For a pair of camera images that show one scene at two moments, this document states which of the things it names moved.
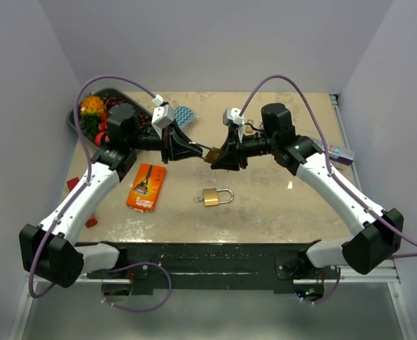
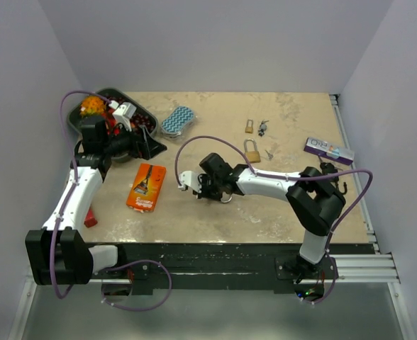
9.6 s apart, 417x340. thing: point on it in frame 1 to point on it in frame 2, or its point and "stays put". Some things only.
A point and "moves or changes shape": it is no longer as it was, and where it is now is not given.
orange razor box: x=145 y=187 stays put
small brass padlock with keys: x=248 y=128 stays put
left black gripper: x=174 y=145 to x=143 y=146
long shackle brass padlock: x=213 y=154 moves or changes shape
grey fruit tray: x=93 y=109 stays put
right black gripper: x=228 y=159 to x=203 y=178
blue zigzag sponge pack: x=183 y=115 stays put
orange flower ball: x=93 y=105 stays put
